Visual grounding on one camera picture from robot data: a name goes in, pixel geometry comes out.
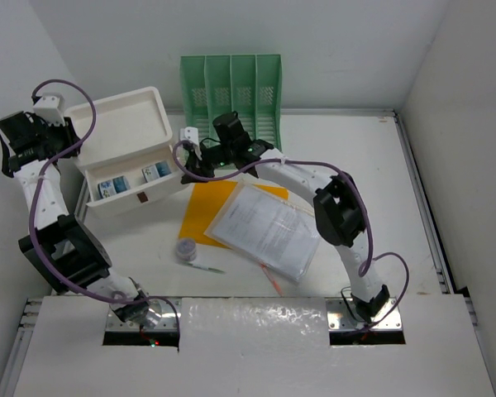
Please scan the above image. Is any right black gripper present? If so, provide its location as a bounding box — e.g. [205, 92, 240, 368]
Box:
[183, 139, 236, 180]

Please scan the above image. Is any white plastic drawer unit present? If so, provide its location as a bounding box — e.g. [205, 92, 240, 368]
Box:
[74, 87, 185, 218]

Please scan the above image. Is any dark-lidded ink jar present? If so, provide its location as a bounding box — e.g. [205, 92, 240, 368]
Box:
[175, 237, 197, 262]

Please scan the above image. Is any green-tipped white pen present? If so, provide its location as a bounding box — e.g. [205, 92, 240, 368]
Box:
[183, 262, 226, 275]

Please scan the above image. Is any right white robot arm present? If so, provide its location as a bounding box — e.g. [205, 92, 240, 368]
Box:
[173, 112, 389, 323]

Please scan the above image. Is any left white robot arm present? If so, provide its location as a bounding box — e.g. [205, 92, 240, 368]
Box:
[0, 112, 152, 328]

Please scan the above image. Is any orange paper folder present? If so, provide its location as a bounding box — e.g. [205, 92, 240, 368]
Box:
[179, 179, 289, 249]

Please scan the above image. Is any green four-slot file organizer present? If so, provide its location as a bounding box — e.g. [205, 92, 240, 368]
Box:
[179, 54, 282, 149]

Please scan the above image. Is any clear mesh document pouch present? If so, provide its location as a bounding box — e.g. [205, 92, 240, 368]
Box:
[205, 182, 320, 285]

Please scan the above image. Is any orange-tipped clear pen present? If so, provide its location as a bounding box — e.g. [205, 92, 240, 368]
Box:
[260, 264, 283, 297]

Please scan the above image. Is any white front shelf board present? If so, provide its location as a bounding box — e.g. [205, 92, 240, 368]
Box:
[15, 295, 494, 396]

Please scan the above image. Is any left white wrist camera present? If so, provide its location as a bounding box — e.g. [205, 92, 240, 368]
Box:
[32, 93, 65, 127]

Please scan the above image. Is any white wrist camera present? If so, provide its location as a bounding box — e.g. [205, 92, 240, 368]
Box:
[32, 93, 65, 127]
[179, 127, 199, 146]

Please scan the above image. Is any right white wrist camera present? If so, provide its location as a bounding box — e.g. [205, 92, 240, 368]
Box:
[179, 127, 199, 146]

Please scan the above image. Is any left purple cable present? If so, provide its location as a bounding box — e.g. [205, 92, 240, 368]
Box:
[27, 80, 181, 332]

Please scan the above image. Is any purple cable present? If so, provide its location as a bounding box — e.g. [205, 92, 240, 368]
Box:
[172, 140, 410, 334]
[27, 80, 181, 332]

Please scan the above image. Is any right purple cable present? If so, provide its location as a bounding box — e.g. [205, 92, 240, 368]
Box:
[172, 140, 410, 334]

